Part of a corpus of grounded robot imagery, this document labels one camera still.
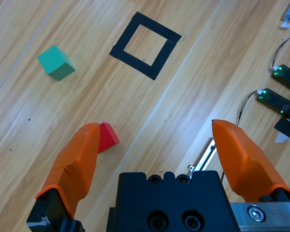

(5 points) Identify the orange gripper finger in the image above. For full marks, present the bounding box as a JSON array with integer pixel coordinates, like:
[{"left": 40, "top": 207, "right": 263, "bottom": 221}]
[
  {"left": 211, "top": 119, "right": 290, "bottom": 203},
  {"left": 26, "top": 122, "right": 101, "bottom": 232}
]

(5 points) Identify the red block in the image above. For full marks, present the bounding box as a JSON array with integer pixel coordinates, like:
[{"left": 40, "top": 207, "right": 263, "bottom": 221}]
[{"left": 97, "top": 122, "right": 120, "bottom": 155}]

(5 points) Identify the green block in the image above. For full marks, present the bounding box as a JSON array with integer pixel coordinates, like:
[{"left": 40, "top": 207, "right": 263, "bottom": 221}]
[{"left": 37, "top": 45, "right": 76, "bottom": 82}]

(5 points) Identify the black foam pad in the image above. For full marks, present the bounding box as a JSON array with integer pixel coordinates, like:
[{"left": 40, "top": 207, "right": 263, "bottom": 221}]
[{"left": 274, "top": 117, "right": 290, "bottom": 146}]

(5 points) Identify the black module with green lights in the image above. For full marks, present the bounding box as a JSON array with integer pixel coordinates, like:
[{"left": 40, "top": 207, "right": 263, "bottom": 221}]
[
  {"left": 257, "top": 88, "right": 290, "bottom": 117},
  {"left": 272, "top": 64, "right": 290, "bottom": 91}
]

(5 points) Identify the black tape square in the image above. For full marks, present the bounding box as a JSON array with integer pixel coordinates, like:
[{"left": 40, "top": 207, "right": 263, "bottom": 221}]
[{"left": 109, "top": 11, "right": 183, "bottom": 81}]

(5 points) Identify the silver metal bracket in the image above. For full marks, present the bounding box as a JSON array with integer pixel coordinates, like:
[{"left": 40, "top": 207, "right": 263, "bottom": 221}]
[{"left": 188, "top": 137, "right": 218, "bottom": 175}]

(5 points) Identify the thin black module wire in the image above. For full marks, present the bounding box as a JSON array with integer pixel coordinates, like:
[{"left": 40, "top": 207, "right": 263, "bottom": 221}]
[
  {"left": 236, "top": 89, "right": 263, "bottom": 127},
  {"left": 272, "top": 32, "right": 290, "bottom": 71}
]

